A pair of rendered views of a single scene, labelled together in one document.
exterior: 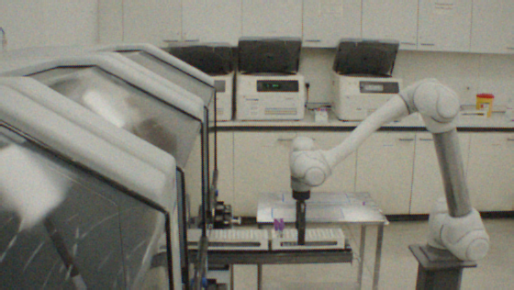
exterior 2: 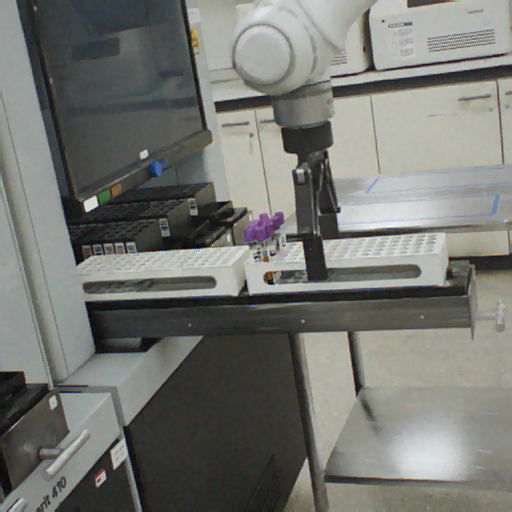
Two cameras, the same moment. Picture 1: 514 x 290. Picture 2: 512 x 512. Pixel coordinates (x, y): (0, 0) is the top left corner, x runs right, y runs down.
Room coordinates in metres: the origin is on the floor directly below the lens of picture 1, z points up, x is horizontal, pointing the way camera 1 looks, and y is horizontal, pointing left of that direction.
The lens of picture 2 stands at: (0.95, -0.51, 1.23)
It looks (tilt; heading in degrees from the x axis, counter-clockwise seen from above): 16 degrees down; 21
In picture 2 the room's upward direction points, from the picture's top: 9 degrees counter-clockwise
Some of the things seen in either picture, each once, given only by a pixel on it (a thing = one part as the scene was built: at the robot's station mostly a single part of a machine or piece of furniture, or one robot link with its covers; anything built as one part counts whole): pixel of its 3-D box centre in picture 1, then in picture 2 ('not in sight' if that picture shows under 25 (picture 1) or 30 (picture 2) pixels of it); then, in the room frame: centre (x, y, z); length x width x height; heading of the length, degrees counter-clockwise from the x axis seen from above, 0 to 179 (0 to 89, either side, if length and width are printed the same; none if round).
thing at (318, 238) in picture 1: (307, 239); (346, 267); (2.12, -0.19, 0.83); 0.30 x 0.10 x 0.06; 92
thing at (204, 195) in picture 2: not in sight; (202, 201); (2.56, 0.23, 0.85); 0.12 x 0.02 x 0.06; 1
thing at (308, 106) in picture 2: (301, 182); (302, 105); (2.11, -0.16, 1.09); 0.09 x 0.09 x 0.06
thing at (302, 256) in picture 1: (274, 252); (268, 304); (2.11, -0.06, 0.78); 0.73 x 0.14 x 0.09; 92
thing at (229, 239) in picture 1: (231, 240); (160, 278); (2.10, 0.12, 0.83); 0.30 x 0.10 x 0.06; 92
